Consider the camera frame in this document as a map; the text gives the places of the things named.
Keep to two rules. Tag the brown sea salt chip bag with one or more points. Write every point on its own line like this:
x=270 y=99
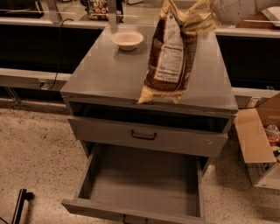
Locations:
x=173 y=49

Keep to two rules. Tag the grey top drawer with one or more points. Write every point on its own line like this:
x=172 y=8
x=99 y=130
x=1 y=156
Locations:
x=183 y=141

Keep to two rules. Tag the grey drawer cabinet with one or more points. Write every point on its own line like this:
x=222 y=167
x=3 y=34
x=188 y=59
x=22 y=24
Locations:
x=108 y=82

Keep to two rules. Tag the open grey middle drawer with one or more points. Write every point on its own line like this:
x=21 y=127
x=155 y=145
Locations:
x=137 y=186

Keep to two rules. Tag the brown wooden counter background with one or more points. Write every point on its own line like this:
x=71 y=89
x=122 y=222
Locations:
x=266 y=18

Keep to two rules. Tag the white ceramic bowl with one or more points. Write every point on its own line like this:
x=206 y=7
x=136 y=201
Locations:
x=127 y=40

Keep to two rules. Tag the colourful snack package background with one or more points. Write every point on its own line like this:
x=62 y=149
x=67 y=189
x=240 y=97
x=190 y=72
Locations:
x=99 y=10

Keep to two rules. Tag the open cardboard box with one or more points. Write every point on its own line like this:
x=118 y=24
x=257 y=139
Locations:
x=260 y=157

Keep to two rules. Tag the clear plastic bottle in box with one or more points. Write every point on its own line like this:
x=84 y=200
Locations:
x=273 y=134

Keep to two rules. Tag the black stand bottom left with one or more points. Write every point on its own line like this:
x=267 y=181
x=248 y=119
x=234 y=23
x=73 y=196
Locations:
x=23 y=196

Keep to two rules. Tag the black top drawer handle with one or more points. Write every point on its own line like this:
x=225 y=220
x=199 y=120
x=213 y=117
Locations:
x=143 y=136

